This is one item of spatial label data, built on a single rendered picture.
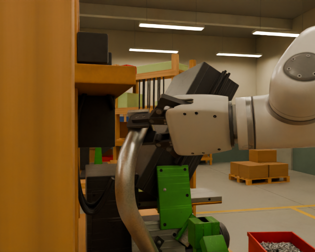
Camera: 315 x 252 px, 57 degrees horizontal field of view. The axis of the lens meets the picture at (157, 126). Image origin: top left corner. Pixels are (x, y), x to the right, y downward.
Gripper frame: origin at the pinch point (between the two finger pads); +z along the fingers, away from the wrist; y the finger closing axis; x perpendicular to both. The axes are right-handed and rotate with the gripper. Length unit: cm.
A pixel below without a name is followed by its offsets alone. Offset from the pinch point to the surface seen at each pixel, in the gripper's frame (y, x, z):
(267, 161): -526, -520, -74
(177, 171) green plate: -43, -31, 6
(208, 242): -34.5, 0.4, -7.5
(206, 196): -63, -36, -2
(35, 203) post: 9.5, 23.1, 3.3
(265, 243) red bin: -99, -39, -24
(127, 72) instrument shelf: 4.5, -13.9, 5.4
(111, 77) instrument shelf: 4.9, -12.0, 8.3
